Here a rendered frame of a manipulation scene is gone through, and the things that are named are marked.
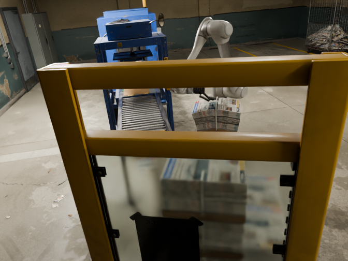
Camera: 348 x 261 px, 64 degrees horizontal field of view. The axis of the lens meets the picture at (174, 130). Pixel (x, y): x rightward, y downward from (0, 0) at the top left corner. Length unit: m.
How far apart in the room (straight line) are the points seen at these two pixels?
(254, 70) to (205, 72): 0.11
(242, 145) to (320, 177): 0.21
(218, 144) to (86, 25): 10.79
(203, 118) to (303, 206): 1.64
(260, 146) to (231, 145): 0.07
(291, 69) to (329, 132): 0.17
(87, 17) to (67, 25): 0.81
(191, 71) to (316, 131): 0.32
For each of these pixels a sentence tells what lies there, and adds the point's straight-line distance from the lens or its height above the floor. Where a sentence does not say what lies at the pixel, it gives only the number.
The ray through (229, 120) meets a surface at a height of 1.04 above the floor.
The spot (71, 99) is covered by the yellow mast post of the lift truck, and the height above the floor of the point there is 1.77.
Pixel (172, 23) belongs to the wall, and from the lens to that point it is 11.43.
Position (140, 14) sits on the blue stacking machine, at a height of 1.75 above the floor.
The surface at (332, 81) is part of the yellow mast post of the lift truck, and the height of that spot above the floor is 1.81.
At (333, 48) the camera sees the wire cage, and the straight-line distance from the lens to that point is 9.86.
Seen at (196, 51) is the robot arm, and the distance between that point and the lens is 2.47.
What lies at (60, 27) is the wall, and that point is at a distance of 11.53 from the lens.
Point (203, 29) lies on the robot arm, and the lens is 2.49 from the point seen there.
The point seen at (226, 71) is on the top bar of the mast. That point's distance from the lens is 0.66.
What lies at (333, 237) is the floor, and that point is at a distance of 2.95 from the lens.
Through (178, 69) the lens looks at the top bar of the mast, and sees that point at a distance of 0.67.
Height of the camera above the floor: 1.99
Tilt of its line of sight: 25 degrees down
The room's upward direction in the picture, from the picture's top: 5 degrees counter-clockwise
